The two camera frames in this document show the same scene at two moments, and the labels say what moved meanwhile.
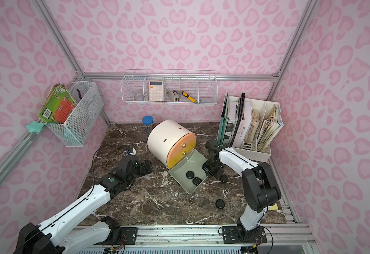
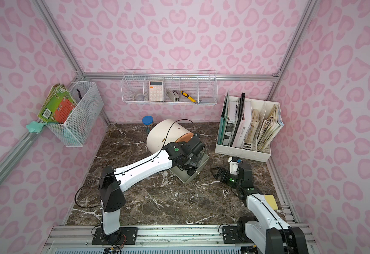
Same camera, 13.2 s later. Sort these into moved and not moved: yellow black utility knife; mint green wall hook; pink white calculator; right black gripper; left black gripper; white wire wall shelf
Moved: left black gripper; right black gripper
Not moved: mint green wall hook; yellow black utility knife; pink white calculator; white wire wall shelf
